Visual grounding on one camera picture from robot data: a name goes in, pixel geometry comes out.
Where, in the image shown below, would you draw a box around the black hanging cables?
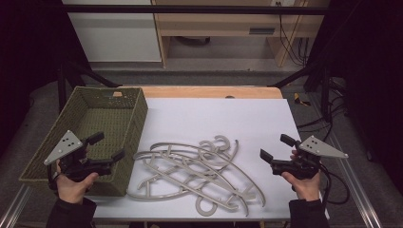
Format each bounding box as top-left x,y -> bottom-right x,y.
276,1 -> 311,67

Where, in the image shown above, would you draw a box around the yellow and black tool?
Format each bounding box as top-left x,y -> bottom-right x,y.
293,92 -> 312,107

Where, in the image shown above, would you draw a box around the black metal stand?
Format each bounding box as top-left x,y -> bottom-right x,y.
267,61 -> 333,124
56,59 -> 124,112

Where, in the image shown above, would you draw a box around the black curtain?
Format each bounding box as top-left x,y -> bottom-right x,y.
0,0 -> 93,158
307,0 -> 403,194

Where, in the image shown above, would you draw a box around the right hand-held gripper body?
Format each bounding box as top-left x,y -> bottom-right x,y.
270,135 -> 350,181

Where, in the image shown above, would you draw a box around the green woven basket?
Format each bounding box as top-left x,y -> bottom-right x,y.
18,85 -> 149,198

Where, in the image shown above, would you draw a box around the white cabinet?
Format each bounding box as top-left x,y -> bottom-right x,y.
61,0 -> 163,64

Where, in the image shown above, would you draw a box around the person's right hand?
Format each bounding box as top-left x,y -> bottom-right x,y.
280,149 -> 322,202

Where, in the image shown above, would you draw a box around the black horizontal frame bar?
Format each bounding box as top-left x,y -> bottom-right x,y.
60,4 -> 331,16

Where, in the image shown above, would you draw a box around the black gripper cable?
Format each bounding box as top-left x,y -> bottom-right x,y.
47,164 -> 60,192
317,162 -> 352,205

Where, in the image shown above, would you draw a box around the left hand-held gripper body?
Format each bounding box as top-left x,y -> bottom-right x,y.
43,129 -> 113,183

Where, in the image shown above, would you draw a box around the person's left hand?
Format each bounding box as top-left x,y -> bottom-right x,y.
55,160 -> 100,205

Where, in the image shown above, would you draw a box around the black floor cables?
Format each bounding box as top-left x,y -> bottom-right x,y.
297,77 -> 350,143

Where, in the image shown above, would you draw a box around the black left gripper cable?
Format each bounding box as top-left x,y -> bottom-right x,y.
47,164 -> 60,192

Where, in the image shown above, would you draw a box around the aluminium rail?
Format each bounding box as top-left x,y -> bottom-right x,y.
328,131 -> 385,228
0,184 -> 33,228

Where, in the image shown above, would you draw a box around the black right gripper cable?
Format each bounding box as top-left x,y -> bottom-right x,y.
317,162 -> 352,205

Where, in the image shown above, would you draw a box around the light wooden desk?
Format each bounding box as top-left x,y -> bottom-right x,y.
151,0 -> 331,68

